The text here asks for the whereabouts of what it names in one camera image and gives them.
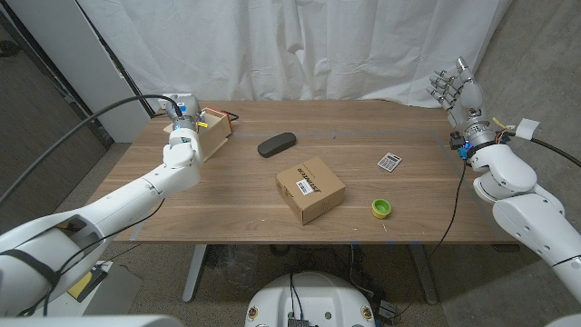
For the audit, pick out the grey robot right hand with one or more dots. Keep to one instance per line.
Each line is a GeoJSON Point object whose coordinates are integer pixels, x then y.
{"type": "Point", "coordinates": [467, 102]}

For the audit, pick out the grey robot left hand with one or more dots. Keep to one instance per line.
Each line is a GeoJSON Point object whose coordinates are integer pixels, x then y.
{"type": "Point", "coordinates": [186, 106]}

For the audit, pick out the brown cardboard packing box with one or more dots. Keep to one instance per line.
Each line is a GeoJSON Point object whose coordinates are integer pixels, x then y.
{"type": "Point", "coordinates": [318, 200]}

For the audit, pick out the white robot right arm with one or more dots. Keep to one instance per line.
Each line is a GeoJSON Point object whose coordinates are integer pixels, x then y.
{"type": "Point", "coordinates": [531, 222]}

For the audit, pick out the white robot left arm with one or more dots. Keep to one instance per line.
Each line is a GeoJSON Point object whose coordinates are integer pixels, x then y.
{"type": "Point", "coordinates": [136, 200]}

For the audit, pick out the white robot shoulder cover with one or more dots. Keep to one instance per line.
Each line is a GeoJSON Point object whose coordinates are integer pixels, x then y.
{"type": "Point", "coordinates": [91, 321]}
{"type": "Point", "coordinates": [565, 322]}

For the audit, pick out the light wooden drawer box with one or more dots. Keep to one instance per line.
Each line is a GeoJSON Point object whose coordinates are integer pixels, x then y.
{"type": "Point", "coordinates": [215, 131]}

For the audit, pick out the white power strip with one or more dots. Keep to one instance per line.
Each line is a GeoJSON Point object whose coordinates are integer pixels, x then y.
{"type": "Point", "coordinates": [161, 105]}

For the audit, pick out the white tape tag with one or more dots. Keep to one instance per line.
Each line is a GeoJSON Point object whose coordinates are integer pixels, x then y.
{"type": "Point", "coordinates": [527, 129]}

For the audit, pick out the dark grey oval case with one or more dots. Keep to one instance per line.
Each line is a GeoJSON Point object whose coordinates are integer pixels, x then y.
{"type": "Point", "coordinates": [277, 144]}

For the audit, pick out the small white calculator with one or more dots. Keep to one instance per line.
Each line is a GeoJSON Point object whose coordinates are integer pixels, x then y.
{"type": "Point", "coordinates": [389, 162]}

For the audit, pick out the white curtain backdrop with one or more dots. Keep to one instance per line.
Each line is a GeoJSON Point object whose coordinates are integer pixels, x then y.
{"type": "Point", "coordinates": [295, 45]}

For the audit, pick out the grey tape strip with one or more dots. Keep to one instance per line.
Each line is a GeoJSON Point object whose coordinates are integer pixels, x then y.
{"type": "Point", "coordinates": [136, 235]}

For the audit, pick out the white table leg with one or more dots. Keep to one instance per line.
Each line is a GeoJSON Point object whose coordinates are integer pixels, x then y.
{"type": "Point", "coordinates": [194, 272]}

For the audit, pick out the grey table leg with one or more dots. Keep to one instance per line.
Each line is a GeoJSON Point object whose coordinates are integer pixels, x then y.
{"type": "Point", "coordinates": [424, 277]}

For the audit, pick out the grey floor plate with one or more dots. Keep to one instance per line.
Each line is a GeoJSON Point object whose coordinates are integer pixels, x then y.
{"type": "Point", "coordinates": [120, 290]}

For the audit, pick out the yellow black foot pedal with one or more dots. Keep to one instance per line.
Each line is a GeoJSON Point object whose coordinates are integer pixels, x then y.
{"type": "Point", "coordinates": [84, 284]}

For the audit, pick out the black power adapter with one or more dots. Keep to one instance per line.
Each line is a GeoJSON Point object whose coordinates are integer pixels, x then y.
{"type": "Point", "coordinates": [387, 311]}

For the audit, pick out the white robot torso base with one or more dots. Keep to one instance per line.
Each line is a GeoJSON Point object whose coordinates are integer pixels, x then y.
{"type": "Point", "coordinates": [318, 295]}

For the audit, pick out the white leaning wall panel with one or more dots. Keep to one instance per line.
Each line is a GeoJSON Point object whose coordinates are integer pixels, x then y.
{"type": "Point", "coordinates": [77, 59]}

